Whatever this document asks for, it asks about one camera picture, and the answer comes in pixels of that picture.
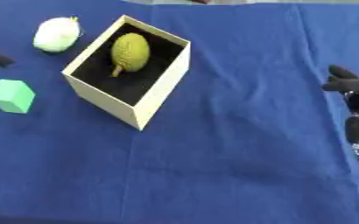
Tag tan cardboard box black inside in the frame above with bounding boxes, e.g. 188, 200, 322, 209
61, 14, 194, 131

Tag green block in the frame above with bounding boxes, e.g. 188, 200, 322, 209
0, 79, 38, 115

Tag white round soft toy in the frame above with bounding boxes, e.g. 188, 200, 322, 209
32, 16, 83, 53

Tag yellow-green toy durian fruit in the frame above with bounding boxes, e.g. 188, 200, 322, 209
109, 32, 152, 78

